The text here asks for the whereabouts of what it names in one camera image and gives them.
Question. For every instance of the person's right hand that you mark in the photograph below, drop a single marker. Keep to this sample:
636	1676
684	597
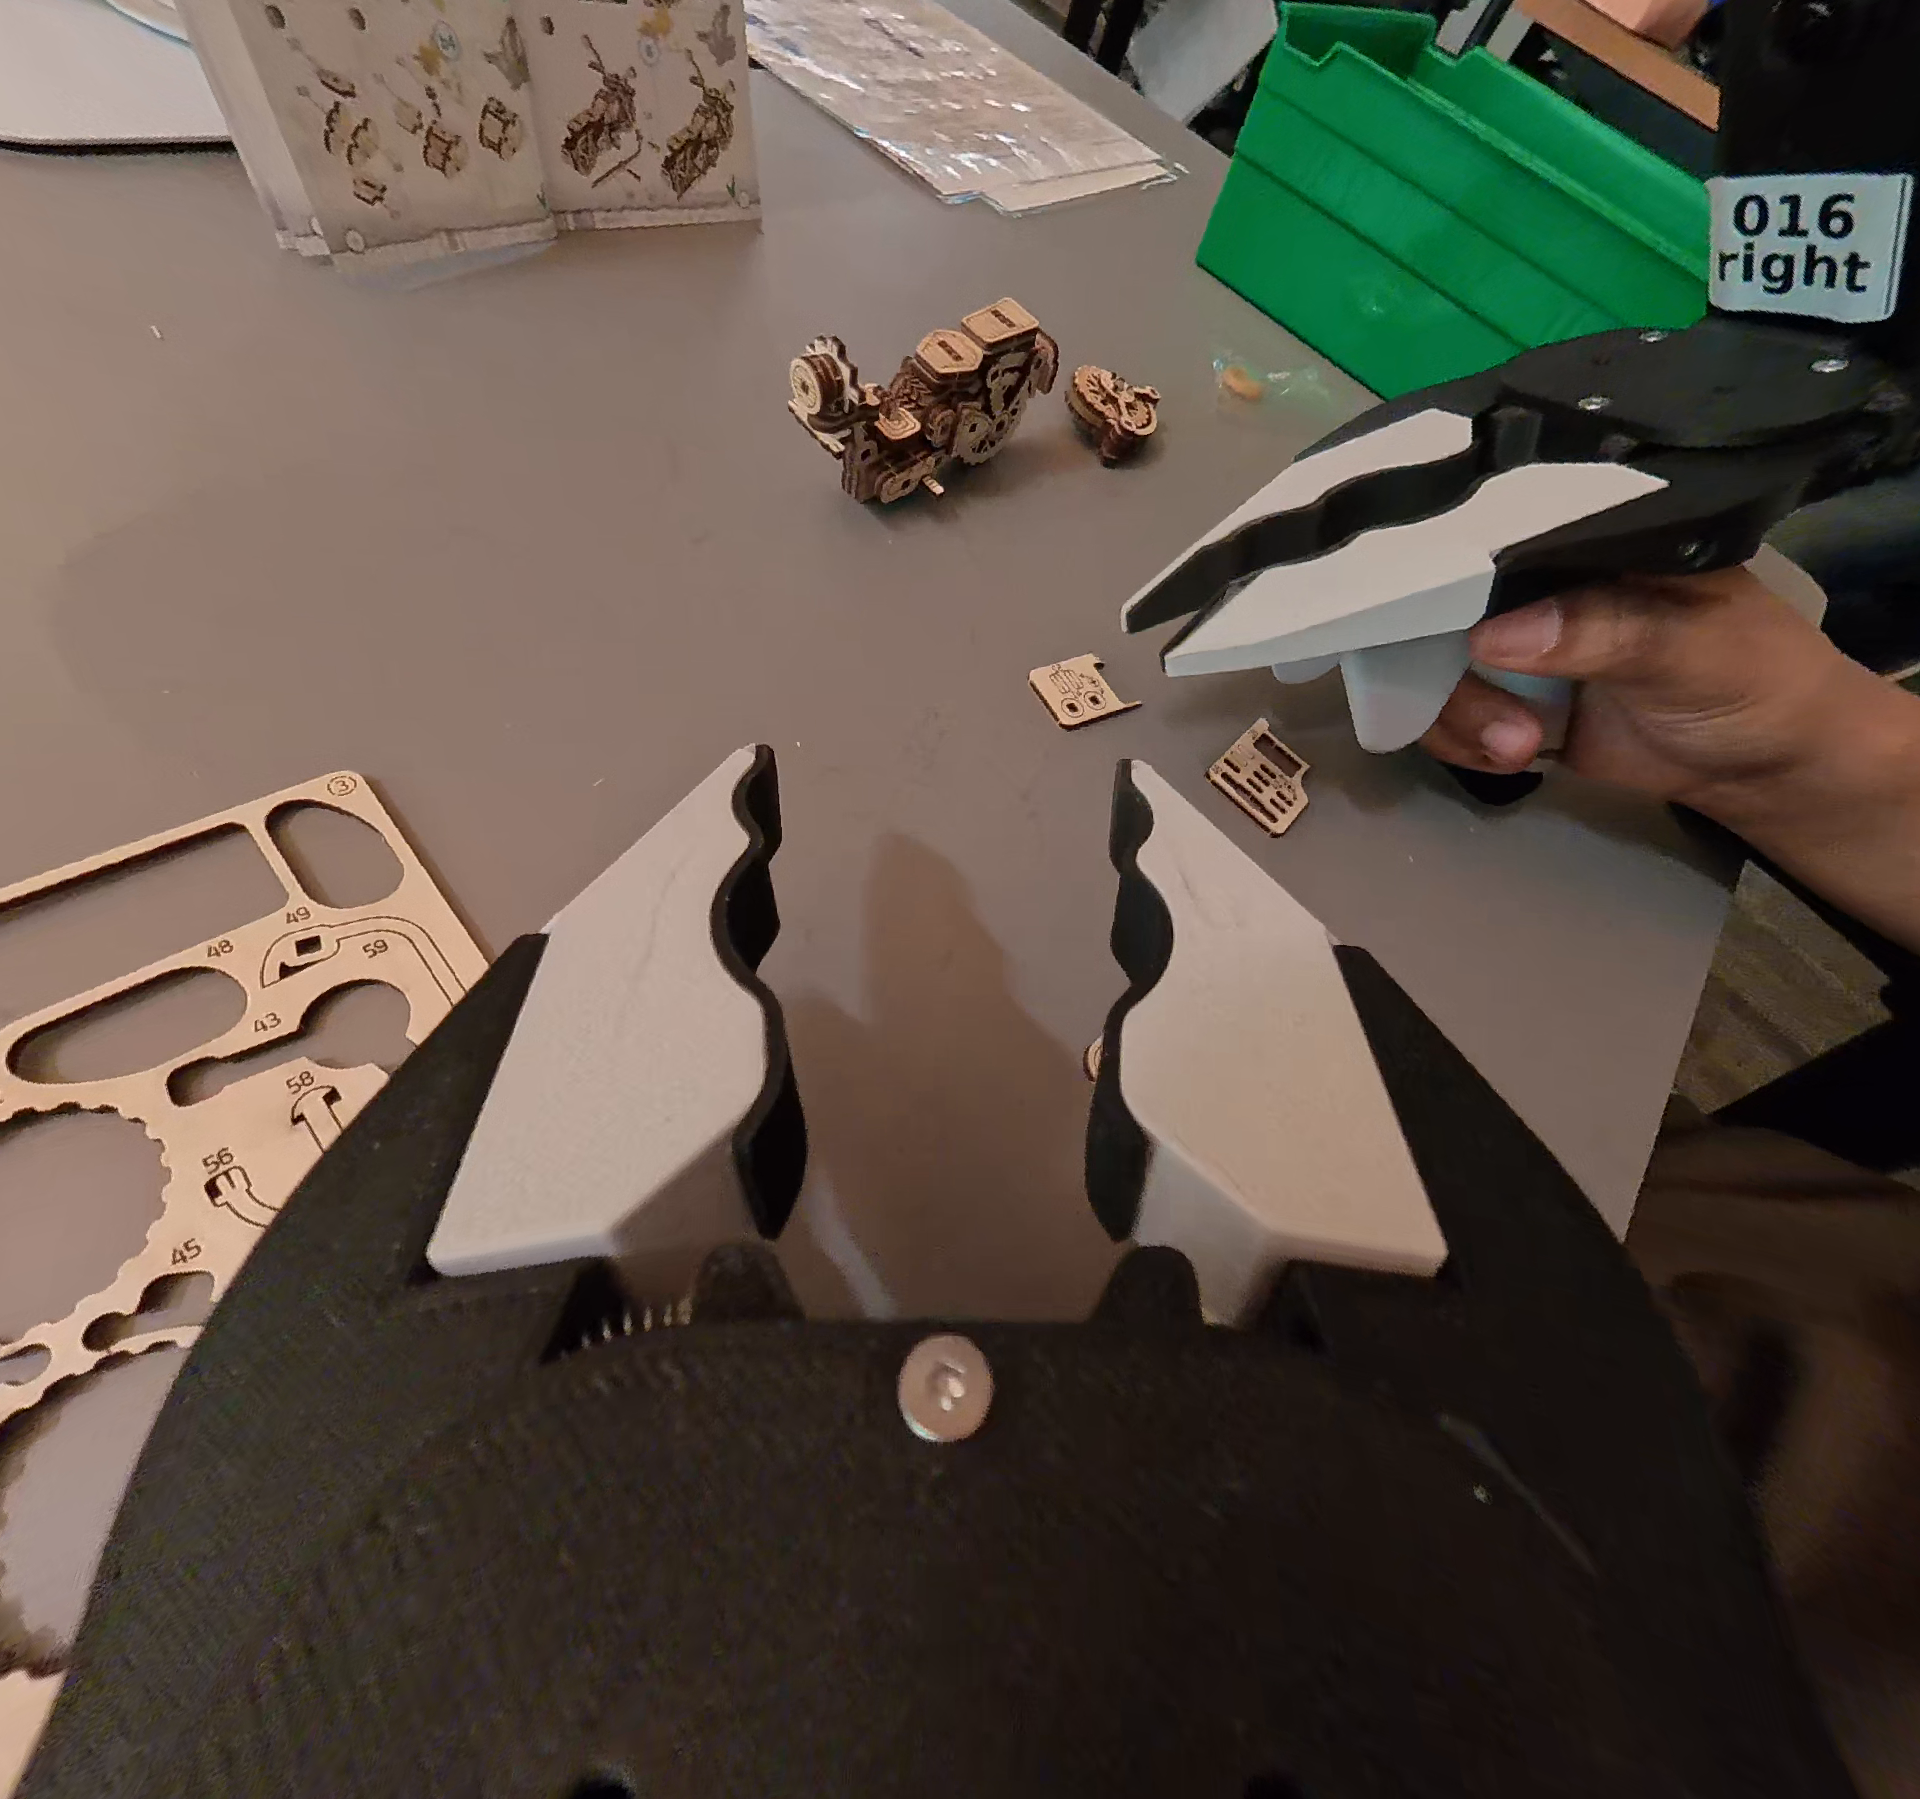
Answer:
1650	691

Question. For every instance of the white lamp base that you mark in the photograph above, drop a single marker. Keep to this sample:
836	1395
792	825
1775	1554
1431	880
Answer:
76	30

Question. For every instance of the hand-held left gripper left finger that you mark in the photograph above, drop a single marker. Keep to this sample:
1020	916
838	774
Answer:
615	1065

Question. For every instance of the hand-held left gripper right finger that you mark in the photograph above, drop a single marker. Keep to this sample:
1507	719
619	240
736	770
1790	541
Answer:
1275	1078

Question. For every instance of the small wooden piece round holes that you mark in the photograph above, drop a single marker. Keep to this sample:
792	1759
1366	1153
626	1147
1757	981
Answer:
1084	691

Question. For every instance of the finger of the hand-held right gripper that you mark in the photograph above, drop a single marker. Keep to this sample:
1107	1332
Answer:
1291	510
1352	599

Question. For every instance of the plastic-sleeved paper sheets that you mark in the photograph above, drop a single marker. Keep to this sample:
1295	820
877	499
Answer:
947	73

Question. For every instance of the wooden side table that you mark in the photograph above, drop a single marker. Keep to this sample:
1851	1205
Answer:
1619	53

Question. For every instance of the wooden model motorcycle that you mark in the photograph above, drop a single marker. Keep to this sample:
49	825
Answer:
929	404

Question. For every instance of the small slotted wooden piece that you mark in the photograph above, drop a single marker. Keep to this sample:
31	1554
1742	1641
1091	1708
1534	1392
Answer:
1259	779

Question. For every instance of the small wooden wheel assembly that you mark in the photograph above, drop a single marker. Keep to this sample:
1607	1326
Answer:
1111	407

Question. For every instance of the wooden puzzle parts sheet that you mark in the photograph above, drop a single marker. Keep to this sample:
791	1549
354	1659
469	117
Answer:
164	1049

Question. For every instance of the small clear plastic bag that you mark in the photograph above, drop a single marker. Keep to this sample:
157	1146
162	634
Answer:
1259	377

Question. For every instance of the green plastic bin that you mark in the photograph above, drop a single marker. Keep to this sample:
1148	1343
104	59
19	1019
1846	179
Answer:
1440	224

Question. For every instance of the printed instruction booklet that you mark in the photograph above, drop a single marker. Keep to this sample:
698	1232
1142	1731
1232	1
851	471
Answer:
495	45

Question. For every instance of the grey desk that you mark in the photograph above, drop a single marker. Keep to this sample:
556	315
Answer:
450	556

